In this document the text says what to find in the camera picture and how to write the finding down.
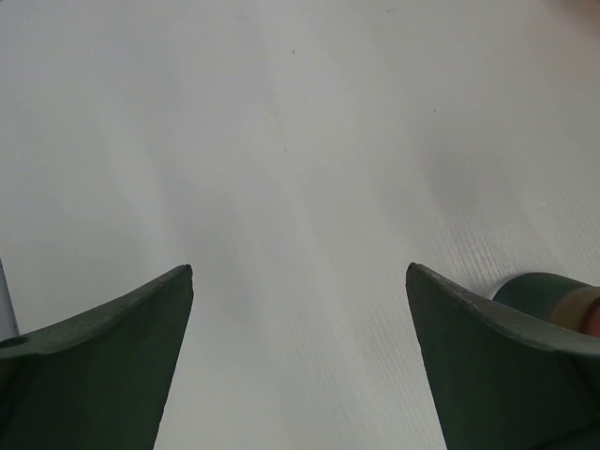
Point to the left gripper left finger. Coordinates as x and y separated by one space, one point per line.
100 379

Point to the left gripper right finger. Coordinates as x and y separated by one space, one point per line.
501 379

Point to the grey carafe with red rim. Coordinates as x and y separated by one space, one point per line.
561 301

